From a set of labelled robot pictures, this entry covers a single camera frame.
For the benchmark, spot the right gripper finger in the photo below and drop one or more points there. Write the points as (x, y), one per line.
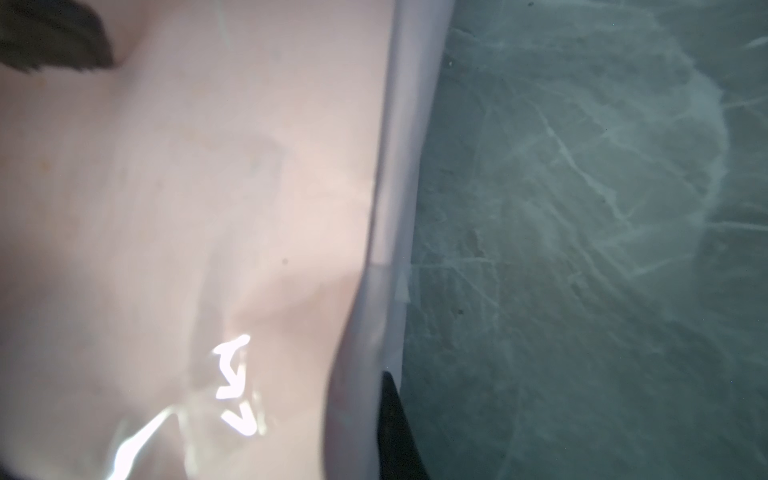
(399, 458)

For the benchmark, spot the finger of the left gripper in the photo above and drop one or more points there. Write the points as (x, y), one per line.
(36, 34)

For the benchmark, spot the pink wrapping paper sheet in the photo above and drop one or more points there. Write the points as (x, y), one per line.
(204, 250)

